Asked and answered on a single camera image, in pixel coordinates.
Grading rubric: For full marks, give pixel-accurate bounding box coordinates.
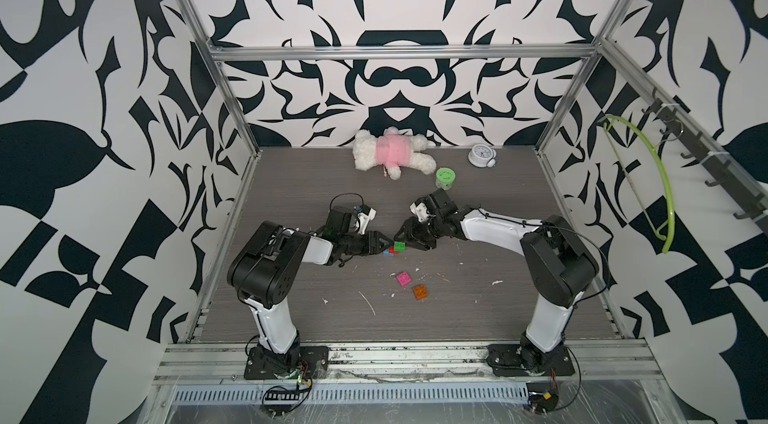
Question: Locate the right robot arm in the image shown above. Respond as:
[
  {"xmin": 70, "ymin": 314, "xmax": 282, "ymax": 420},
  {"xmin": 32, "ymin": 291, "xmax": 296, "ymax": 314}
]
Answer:
[{"xmin": 395, "ymin": 189, "xmax": 600, "ymax": 355}]

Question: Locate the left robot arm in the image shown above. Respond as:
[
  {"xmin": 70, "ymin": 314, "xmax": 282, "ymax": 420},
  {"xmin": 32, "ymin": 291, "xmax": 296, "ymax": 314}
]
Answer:
[{"xmin": 227, "ymin": 205, "xmax": 395, "ymax": 357}]

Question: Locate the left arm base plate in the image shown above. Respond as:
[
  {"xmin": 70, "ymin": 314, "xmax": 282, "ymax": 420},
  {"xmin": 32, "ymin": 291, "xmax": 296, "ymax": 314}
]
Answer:
[{"xmin": 243, "ymin": 345, "xmax": 330, "ymax": 380}]

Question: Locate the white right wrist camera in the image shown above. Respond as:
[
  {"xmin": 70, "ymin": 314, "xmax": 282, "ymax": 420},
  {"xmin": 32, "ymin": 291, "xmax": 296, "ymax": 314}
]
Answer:
[{"xmin": 409, "ymin": 201, "xmax": 432, "ymax": 223}]

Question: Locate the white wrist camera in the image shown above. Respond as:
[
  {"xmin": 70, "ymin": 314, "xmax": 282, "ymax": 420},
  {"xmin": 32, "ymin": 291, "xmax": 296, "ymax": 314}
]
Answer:
[
  {"xmin": 409, "ymin": 201, "xmax": 432, "ymax": 223},
  {"xmin": 354, "ymin": 204, "xmax": 376, "ymax": 234}
]

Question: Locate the black hook rack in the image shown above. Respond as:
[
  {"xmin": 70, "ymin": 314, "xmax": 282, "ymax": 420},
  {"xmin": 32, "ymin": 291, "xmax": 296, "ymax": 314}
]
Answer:
[{"xmin": 639, "ymin": 88, "xmax": 767, "ymax": 233}]

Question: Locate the white small alarm clock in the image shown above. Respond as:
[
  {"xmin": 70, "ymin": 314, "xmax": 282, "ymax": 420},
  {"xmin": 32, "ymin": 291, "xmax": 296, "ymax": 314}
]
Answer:
[{"xmin": 468, "ymin": 144, "xmax": 497, "ymax": 168}]

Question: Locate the pink lego brick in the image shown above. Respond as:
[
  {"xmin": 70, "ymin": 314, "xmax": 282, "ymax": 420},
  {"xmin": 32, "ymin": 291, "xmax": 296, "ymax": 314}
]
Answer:
[{"xmin": 396, "ymin": 272, "xmax": 411, "ymax": 287}]

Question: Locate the green hoop on wall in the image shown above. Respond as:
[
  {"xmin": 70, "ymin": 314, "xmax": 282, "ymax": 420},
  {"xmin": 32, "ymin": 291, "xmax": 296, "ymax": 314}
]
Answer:
[{"xmin": 599, "ymin": 114, "xmax": 677, "ymax": 255}]

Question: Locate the white plush toy pink shirt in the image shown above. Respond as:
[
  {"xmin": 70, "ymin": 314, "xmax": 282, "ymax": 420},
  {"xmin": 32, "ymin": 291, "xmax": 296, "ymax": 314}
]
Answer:
[{"xmin": 352, "ymin": 127, "xmax": 437, "ymax": 180}]

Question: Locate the aluminium cage frame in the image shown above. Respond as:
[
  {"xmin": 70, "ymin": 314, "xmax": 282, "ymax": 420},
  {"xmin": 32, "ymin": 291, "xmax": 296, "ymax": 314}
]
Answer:
[{"xmin": 181, "ymin": 0, "xmax": 767, "ymax": 423}]

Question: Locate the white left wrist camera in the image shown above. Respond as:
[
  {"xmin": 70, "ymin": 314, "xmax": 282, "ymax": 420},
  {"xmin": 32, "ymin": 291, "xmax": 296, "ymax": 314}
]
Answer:
[{"xmin": 354, "ymin": 204, "xmax": 376, "ymax": 234}]

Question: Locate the orange lego brick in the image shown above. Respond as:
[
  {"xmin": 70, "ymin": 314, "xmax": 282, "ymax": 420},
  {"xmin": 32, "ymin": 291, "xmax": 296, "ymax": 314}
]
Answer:
[{"xmin": 412, "ymin": 284, "xmax": 428, "ymax": 300}]

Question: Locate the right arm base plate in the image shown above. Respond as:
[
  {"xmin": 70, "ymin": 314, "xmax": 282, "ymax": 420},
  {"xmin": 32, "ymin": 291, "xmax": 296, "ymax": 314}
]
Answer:
[{"xmin": 486, "ymin": 340, "xmax": 576, "ymax": 377}]

